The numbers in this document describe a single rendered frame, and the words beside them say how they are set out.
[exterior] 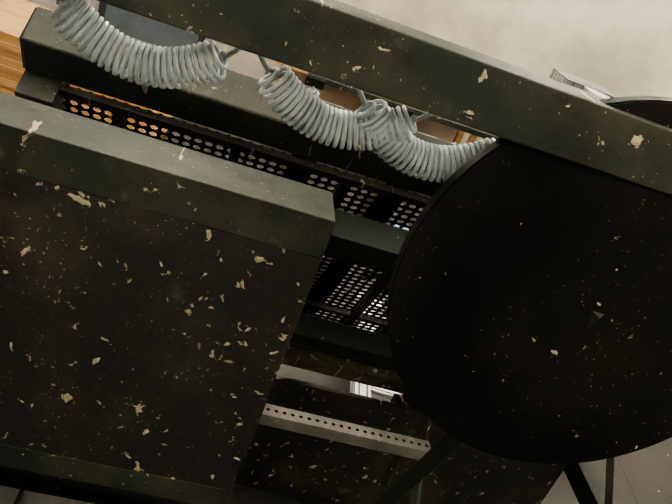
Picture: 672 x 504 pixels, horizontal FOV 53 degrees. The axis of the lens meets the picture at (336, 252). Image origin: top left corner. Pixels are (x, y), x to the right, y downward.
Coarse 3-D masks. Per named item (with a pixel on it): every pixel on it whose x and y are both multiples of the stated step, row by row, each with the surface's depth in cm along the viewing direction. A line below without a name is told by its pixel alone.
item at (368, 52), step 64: (128, 0) 94; (192, 0) 95; (256, 0) 95; (320, 0) 98; (320, 64) 100; (384, 64) 100; (448, 64) 101; (512, 128) 106; (576, 128) 107; (640, 128) 107; (448, 448) 170
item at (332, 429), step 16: (272, 416) 195; (288, 416) 197; (304, 416) 199; (320, 416) 202; (304, 432) 198; (320, 432) 198; (336, 432) 199; (352, 432) 200; (368, 432) 203; (384, 432) 205; (368, 448) 203; (384, 448) 203; (400, 448) 203; (416, 448) 204
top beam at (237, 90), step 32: (32, 32) 138; (64, 32) 140; (32, 64) 143; (64, 64) 141; (96, 64) 140; (192, 64) 147; (128, 96) 147; (160, 96) 146; (192, 96) 144; (224, 96) 146; (256, 96) 148; (288, 96) 151; (224, 128) 152; (256, 128) 151; (288, 128) 149; (320, 160) 157; (352, 160) 156; (416, 160) 154
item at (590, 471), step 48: (288, 384) 242; (288, 432) 253; (432, 432) 257; (0, 480) 188; (48, 480) 190; (240, 480) 264; (288, 480) 265; (336, 480) 266; (432, 480) 269; (480, 480) 270; (528, 480) 272; (576, 480) 263
